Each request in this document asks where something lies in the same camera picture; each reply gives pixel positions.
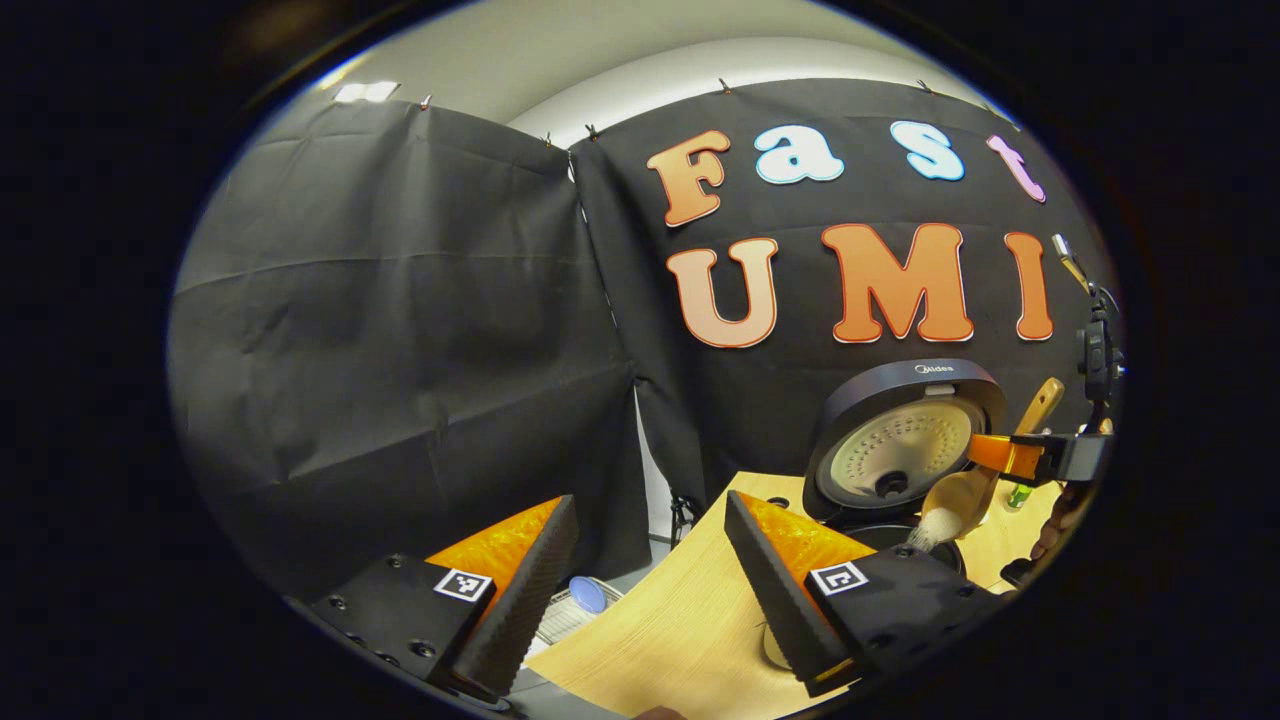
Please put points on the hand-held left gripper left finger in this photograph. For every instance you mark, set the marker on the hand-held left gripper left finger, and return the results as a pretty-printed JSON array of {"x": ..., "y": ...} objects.
[{"x": 525, "y": 610}]

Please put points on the dark grey rice cooker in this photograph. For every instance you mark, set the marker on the dark grey rice cooker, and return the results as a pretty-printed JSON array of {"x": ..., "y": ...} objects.
[{"x": 890, "y": 455}]

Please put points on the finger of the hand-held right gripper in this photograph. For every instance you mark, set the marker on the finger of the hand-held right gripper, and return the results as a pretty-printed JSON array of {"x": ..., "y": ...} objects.
[{"x": 1075, "y": 460}]

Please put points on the small ceiling light panel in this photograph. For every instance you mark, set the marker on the small ceiling light panel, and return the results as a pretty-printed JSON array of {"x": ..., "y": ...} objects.
[{"x": 366, "y": 91}]

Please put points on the wooden spoon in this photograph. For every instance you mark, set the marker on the wooden spoon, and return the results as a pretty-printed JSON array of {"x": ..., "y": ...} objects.
[{"x": 960, "y": 495}]

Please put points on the green label bottle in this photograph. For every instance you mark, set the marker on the green label bottle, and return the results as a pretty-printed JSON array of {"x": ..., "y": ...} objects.
[{"x": 1020, "y": 497}]

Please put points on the white rice heap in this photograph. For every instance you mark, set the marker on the white rice heap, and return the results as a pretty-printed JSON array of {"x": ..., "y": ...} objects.
[{"x": 932, "y": 530}]

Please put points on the black backdrop cloth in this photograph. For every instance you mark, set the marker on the black backdrop cloth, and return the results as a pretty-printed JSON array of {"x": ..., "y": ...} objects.
[{"x": 400, "y": 330}]

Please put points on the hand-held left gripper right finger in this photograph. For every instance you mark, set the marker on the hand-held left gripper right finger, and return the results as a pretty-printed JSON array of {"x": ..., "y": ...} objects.
[{"x": 770, "y": 600}]

